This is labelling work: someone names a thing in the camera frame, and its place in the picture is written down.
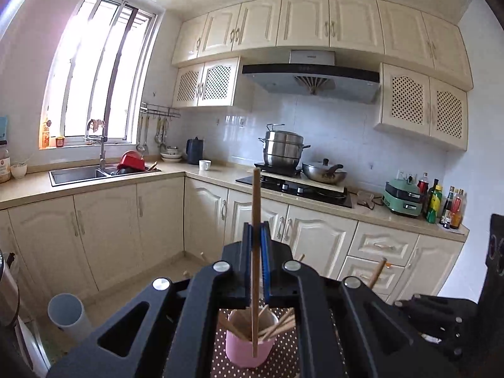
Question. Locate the white wall socket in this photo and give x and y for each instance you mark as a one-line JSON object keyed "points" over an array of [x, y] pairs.
{"points": [[407, 174]]}

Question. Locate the bunch of wooden chopsticks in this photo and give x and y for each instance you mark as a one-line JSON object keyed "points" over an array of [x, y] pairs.
{"points": [[281, 325]]}

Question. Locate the black gas stove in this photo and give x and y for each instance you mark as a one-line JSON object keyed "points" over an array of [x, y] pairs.
{"points": [[307, 193]]}

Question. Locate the large jar with white lid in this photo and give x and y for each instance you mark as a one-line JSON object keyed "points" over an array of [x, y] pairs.
{"points": [[4, 163]]}

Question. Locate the stainless steel sink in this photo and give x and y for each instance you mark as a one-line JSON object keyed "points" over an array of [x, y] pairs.
{"points": [[75, 175]]}

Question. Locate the wooden chopstick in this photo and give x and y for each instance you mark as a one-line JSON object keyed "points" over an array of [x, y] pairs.
{"points": [[256, 204]]}

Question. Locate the red bowl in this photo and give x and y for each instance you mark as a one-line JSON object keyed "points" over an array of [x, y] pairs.
{"points": [[132, 161]]}

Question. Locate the red orange sauce bottle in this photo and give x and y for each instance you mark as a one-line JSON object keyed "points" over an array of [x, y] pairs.
{"points": [[456, 212]]}

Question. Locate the stack of white plates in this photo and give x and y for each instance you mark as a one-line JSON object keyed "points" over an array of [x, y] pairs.
{"points": [[171, 155]]}

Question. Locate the pink cup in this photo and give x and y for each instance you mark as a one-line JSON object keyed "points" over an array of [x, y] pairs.
{"points": [[240, 350]]}

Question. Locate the black range hood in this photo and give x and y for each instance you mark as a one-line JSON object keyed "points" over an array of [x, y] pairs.
{"points": [[311, 78]]}

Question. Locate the lattice door wall cabinet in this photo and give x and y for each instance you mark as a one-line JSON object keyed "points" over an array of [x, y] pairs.
{"points": [[212, 82], [421, 102]]}

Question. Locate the metal faucet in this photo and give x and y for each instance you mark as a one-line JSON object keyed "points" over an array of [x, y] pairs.
{"points": [[102, 145]]}

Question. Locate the stainless steel steamer pot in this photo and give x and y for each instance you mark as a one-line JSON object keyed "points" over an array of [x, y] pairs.
{"points": [[283, 147]]}

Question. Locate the dark sauce bottle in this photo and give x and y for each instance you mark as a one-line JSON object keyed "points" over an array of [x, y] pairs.
{"points": [[447, 210]]}

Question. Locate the wooden board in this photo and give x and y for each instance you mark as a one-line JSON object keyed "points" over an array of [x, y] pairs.
{"points": [[334, 188]]}

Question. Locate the barred kitchen window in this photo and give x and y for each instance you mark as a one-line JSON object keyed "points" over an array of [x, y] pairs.
{"points": [[98, 71]]}

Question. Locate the wall rail with hanging utensils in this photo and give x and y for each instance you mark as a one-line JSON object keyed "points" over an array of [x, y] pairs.
{"points": [[159, 112]]}

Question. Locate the silver metal appliance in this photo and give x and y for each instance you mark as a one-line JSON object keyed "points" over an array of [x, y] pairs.
{"points": [[8, 291]]}

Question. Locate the small red lidded jar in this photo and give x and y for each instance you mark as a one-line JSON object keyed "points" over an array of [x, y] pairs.
{"points": [[60, 141]]}

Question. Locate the blue wall holder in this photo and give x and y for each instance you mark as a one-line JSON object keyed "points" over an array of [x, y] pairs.
{"points": [[3, 126]]}

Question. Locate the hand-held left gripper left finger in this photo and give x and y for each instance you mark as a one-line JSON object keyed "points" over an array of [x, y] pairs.
{"points": [[247, 260]]}

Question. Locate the green and yellow bottle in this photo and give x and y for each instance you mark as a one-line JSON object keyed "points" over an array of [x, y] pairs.
{"points": [[433, 204]]}

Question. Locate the black electric kettle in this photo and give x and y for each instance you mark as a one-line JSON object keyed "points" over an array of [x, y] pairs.
{"points": [[194, 151]]}

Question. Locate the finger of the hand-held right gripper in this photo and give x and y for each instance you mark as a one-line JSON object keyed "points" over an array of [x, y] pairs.
{"points": [[433, 330], [445, 309]]}

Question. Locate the green multicooker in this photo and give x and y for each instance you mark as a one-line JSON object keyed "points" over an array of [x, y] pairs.
{"points": [[401, 201]]}

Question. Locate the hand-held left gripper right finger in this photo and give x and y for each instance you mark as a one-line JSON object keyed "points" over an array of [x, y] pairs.
{"points": [[266, 260]]}

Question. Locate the pale blue trash bin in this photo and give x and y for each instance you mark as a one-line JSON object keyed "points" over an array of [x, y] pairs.
{"points": [[69, 319]]}

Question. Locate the white bowl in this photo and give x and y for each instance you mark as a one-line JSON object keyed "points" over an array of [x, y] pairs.
{"points": [[18, 171]]}

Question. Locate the cream upper wall cabinets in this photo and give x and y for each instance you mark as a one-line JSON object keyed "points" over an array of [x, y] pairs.
{"points": [[315, 23]]}

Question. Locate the small white cup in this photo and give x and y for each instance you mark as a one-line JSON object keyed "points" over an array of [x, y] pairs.
{"points": [[205, 165]]}

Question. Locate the steel wok with lid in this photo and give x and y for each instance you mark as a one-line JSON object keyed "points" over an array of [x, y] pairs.
{"points": [[325, 173]]}

